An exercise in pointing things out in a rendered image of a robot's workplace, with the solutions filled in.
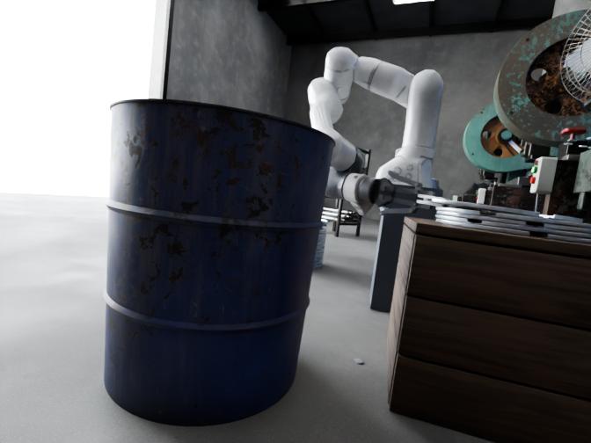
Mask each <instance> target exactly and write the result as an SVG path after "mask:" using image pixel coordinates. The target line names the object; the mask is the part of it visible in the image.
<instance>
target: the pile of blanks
mask: <svg viewBox="0 0 591 443"><path fill-rule="evenodd" d="M323 224H324V225H323V227H322V228H321V229H320V230H319V236H318V241H317V251H316V256H315V262H314V267H313V269H317V268H320V267H322V263H323V256H324V250H325V239H326V230H327V223H323Z"/></svg>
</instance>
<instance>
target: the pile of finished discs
mask: <svg viewBox="0 0 591 443"><path fill-rule="evenodd" d="M436 210H437V211H436V215H435V218H434V221H435V222H439V223H444V224H449V225H455V226H460V227H466V228H471V229H482V230H488V231H494V232H500V233H507V234H513V235H520V236H532V237H535V236H536V237H539V238H546V239H553V240H560V241H567V242H576V243H591V224H589V223H582V222H575V221H561V220H553V219H545V218H538V217H530V216H523V215H515V214H500V213H496V214H494V213H485V212H480V211H475V210H467V209H458V208H449V207H436ZM443 211H444V212H443ZM445 215H447V216H445ZM585 238H590V239H585Z"/></svg>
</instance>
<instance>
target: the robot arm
mask: <svg viewBox="0 0 591 443"><path fill-rule="evenodd" d="M352 82H355V83H357V84H359V85H360V86H361V87H363V88H365V89H367V90H369V91H371V92H374V93H375V94H378V95H381V96H383V97H386V98H389V99H391V100H394V101H395V102H397V103H399V104H400V105H402V106H404V107H405V108H407V111H406V119H405V133H404V139H403V145H402V148H400V149H397V150H396V155H395V158H394V159H392V160H390V161H389V162H388V163H386V164H385V165H383V166H381V167H380V168H379V170H378V172H377V174H376V178H370V177H369V176H367V175H363V174H360V172H361V169H362V166H363V165H364V155H363V153H362V152H361V150H360V149H358V148H356V147H355V146H354V145H353V144H352V143H351V142H349V141H348V140H347V139H345V138H344V137H343V136H341V135H340V134H339V133H338V132H336V131H335V130H334V129H333V126H332V124H334V123H336V122H338V120H339V119H340V117H341V115H342V113H343V106H342V104H345V103H346V102H347V100H348V97H349V94H350V90H351V85H352ZM443 85H444V82H443V81H442V79H441V76H440V74H439V73H437V72H436V71H435V70H432V69H425V70H423V71H421V72H420V73H418V74H417V75H416V76H414V75H413V74H411V73H409V72H408V71H406V70H405V69H403V68H401V67H399V66H396V65H393V64H390V63H388V62H384V61H380V60H378V59H376V58H370V57H363V56H362V57H358V56H357V54H354V53H353V52H352V51H351V50H350V49H349V48H347V47H335V48H333V49H332V50H331V51H330V52H328V54H327V56H326V59H325V75H324V77H320V78H317V79H314V80H313V81H312V82H311V83H310V86H309V88H308V97H309V103H310V120H311V125H312V127H313V128H315V129H317V130H319V131H321V132H323V133H325V134H328V135H329V136H331V138H333V140H334V141H335V142H336V145H335V147H334V148H333V152H332V161H331V167H330V172H329V178H328V183H327V188H326V194H325V196H327V197H329V198H334V199H338V200H341V199H343V200H346V201H349V202H350V203H351V205H352V206H353V207H354V208H355V209H356V210H357V212H358V213H359V214H360V215H363V216H364V215H365V214H366V213H367V212H368V211H369V210H370V208H372V207H373V205H377V206H378V207H380V210H381V212H380V215H389V214H416V213H417V210H418V209H419V208H425V209H432V207H433V206H436V207H449V205H444V204H439V203H433V202H428V201H424V200H417V202H415V201H410V200H403V199H399V198H395V193H396V192H404V193H412V194H418V197H421V198H429V199H440V200H450V199H447V198H441V197H435V192H430V191H424V190H423V189H422V187H427V188H433V183H432V167H433V164H434V154H435V150H434V145H435V139H436V134H437V128H438V122H439V117H440V110H441V100H442V93H443ZM393 184H394V185H410V186H415V188H416V189H409V188H400V187H395V186H394V185H393ZM391 202H397V203H400V204H404V205H408V206H412V207H411V208H397V209H388V208H387V207H384V206H386V205H388V204H390V203H391Z"/></svg>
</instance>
